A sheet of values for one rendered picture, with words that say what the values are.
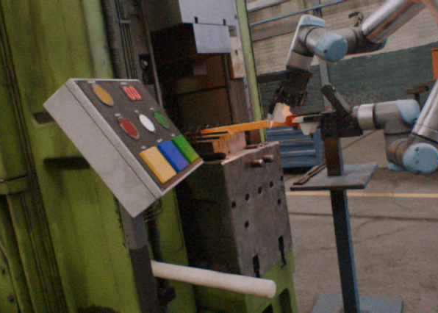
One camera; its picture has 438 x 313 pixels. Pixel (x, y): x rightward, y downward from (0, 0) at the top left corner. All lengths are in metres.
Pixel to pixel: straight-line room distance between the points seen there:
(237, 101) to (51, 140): 0.76
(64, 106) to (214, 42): 0.75
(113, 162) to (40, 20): 0.85
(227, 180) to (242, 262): 0.29
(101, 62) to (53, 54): 0.27
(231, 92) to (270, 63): 8.26
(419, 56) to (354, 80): 1.30
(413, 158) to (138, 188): 0.64
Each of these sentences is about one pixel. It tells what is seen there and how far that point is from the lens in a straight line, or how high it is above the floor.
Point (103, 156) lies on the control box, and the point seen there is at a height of 1.05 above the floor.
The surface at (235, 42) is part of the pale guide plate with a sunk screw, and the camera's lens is 1.79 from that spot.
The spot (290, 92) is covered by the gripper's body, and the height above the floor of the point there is 1.10.
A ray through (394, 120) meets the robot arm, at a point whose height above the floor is 0.99.
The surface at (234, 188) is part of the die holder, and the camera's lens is 1.37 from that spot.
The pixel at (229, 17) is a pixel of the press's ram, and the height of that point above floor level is 1.40.
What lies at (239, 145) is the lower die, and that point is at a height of 0.93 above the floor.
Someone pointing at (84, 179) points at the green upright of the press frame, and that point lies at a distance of 1.48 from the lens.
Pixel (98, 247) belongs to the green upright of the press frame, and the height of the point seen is 0.67.
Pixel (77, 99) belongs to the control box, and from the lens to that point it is 0.82.
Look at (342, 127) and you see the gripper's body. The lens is 1.28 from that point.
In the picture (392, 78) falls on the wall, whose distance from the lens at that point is 8.98.
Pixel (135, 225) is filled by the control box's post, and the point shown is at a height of 0.86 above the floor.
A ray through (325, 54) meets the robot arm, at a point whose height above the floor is 1.19.
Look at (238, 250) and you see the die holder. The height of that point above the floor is 0.61.
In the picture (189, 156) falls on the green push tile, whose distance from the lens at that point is 1.01.
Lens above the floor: 1.12
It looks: 8 degrees down
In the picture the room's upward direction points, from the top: 9 degrees counter-clockwise
